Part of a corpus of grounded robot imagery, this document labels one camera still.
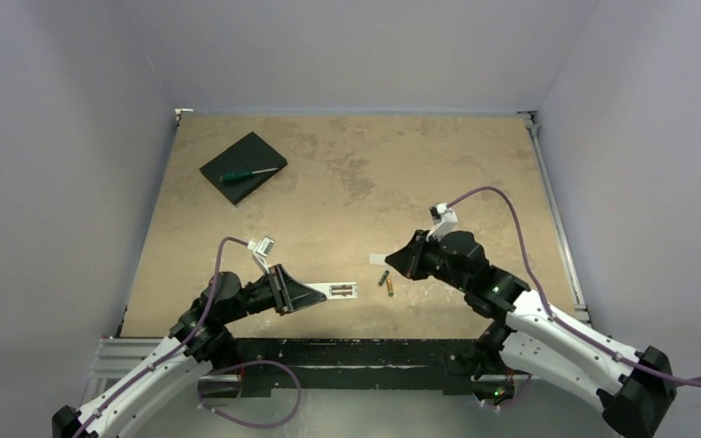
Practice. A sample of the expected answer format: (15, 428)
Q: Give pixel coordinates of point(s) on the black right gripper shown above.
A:
(418, 255)

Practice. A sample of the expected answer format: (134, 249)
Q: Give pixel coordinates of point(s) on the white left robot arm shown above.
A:
(198, 344)

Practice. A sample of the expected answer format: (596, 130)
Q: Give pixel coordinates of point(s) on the green handled screwdriver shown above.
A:
(234, 177)

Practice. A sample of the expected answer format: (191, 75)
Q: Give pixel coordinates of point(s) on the white remote control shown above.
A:
(336, 290)

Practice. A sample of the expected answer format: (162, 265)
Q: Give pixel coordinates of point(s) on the green black battery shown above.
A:
(383, 278)

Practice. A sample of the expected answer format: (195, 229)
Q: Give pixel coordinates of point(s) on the black foam block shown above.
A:
(250, 153)

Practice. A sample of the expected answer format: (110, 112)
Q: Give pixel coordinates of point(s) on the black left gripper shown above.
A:
(287, 294)

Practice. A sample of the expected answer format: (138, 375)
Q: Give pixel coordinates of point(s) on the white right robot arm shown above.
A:
(622, 382)

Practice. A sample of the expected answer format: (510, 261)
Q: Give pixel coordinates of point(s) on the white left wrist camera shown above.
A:
(260, 250)

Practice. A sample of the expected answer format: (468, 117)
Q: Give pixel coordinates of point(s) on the white battery cover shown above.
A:
(377, 259)

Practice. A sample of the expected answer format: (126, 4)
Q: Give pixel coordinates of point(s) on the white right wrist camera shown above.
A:
(444, 221)

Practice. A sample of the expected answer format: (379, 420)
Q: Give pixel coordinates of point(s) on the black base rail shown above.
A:
(450, 366)

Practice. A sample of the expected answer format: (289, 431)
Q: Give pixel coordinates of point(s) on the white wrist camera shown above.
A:
(444, 221)
(260, 250)

